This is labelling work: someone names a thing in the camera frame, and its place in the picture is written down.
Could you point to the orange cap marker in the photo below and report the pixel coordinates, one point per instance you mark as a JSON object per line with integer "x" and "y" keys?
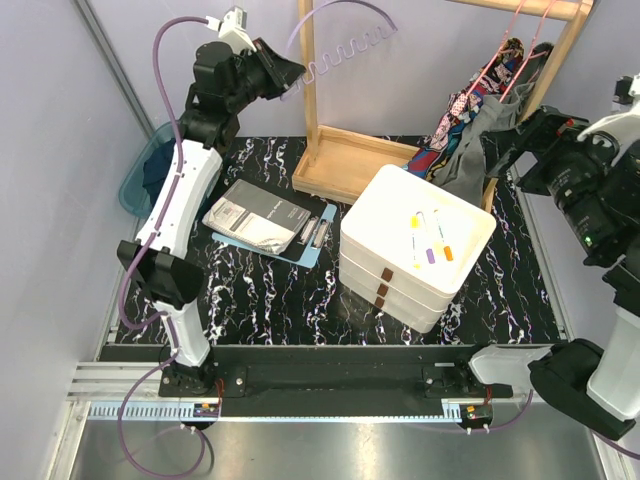
{"x": 447, "y": 251}

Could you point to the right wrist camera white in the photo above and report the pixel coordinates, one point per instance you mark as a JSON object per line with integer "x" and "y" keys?
{"x": 621, "y": 127}

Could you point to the lavender plastic hanger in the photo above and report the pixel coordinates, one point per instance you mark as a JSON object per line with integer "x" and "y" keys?
{"x": 342, "y": 52}

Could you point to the grey spiral notebook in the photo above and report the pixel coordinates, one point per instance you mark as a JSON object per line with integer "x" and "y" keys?
{"x": 256, "y": 217}

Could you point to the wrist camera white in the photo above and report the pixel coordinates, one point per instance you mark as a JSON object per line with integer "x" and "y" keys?
{"x": 231, "y": 29}
{"x": 621, "y": 127}

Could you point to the yellow cap marker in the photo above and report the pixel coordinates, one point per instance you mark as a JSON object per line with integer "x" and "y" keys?
{"x": 416, "y": 249}

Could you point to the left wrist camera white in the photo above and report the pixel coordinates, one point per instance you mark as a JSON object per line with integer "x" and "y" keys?
{"x": 231, "y": 29}

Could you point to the blue clipboard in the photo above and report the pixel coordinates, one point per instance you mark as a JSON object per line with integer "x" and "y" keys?
{"x": 304, "y": 251}

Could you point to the teal plastic bin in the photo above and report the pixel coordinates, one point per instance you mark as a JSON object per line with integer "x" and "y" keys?
{"x": 132, "y": 196}

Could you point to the grey shorts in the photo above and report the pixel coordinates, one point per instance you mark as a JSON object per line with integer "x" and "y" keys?
{"x": 463, "y": 173}

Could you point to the colourful comic print shorts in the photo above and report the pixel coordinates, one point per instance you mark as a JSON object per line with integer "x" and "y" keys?
{"x": 463, "y": 107}

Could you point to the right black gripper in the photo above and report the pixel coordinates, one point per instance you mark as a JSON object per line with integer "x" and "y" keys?
{"x": 552, "y": 133}

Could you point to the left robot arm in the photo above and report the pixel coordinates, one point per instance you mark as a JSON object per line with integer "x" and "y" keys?
{"x": 225, "y": 83}

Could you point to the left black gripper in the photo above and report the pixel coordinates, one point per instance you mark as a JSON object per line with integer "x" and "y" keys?
{"x": 280, "y": 73}

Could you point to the wooden clothes rack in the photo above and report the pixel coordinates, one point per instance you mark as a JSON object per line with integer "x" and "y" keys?
{"x": 338, "y": 164}

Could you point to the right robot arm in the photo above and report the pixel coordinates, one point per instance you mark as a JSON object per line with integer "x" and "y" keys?
{"x": 591, "y": 170}

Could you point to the navy blue mesh shorts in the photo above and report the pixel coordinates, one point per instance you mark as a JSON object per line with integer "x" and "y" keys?
{"x": 156, "y": 168}

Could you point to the white stacked trays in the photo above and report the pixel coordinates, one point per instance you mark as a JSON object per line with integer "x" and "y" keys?
{"x": 407, "y": 246}

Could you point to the purple cap marker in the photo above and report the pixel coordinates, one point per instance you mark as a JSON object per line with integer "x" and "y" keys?
{"x": 430, "y": 225}

